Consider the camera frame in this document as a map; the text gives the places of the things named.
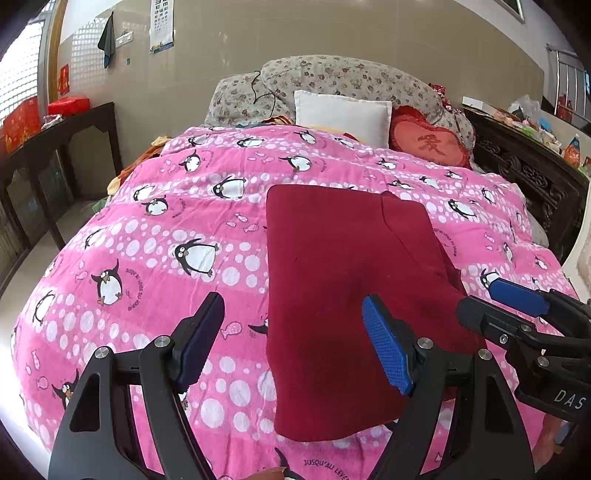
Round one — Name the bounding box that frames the dark red garment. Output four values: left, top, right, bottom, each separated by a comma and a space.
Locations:
265, 185, 488, 441

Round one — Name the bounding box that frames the large orange red box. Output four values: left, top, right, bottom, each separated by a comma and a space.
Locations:
0, 97, 41, 154

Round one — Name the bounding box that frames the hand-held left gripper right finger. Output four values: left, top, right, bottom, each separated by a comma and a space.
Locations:
361, 295, 534, 480

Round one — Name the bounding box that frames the red heart cushion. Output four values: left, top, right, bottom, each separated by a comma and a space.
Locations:
389, 105, 472, 169

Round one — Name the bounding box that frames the clear plastic bag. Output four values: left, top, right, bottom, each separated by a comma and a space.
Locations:
507, 94, 542, 121

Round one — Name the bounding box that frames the person's right forearm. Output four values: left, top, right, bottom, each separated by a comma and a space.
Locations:
531, 413, 579, 467

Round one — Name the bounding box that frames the black cable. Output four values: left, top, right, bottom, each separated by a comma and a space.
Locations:
247, 71, 280, 119

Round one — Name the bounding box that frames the pink penguin blanket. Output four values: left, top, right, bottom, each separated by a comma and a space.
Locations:
11, 124, 580, 480

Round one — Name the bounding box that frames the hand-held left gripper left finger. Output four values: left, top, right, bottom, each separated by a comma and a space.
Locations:
48, 292, 226, 480

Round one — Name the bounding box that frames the flat red box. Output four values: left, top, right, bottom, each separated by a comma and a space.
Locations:
47, 95, 91, 117

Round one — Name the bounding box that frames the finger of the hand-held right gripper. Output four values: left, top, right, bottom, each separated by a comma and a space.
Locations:
488, 278, 591, 325
456, 295, 533, 348

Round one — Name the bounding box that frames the framed wall picture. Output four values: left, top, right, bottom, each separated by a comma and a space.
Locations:
498, 0, 526, 22

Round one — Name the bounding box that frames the red patterned cloth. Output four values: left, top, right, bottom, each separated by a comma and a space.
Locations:
428, 82, 455, 112

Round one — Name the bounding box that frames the yellow orange cloth pile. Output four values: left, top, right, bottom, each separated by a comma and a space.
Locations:
107, 135, 170, 197

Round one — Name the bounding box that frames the wall calendar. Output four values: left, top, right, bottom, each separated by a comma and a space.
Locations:
150, 0, 175, 55

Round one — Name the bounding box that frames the window with grille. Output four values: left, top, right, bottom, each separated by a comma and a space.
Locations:
0, 0, 62, 126

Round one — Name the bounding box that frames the metal railing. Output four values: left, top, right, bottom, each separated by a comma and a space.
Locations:
544, 43, 585, 121

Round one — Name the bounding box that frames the orange packet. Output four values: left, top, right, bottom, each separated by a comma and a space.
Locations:
562, 134, 583, 163

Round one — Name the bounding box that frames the flat white box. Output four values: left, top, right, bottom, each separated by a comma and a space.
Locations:
462, 96, 498, 112

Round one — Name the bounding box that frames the dark hanging cloth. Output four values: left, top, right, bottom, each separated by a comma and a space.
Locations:
97, 13, 116, 68

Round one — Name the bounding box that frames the dark wooden side table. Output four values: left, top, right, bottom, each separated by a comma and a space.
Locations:
0, 102, 123, 252

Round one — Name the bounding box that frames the small floral pillow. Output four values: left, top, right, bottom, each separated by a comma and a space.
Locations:
204, 75, 296, 127

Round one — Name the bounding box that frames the floral grey pillow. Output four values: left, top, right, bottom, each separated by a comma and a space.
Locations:
260, 55, 476, 153

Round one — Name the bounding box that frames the white pillow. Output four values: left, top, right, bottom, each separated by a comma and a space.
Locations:
294, 90, 393, 148

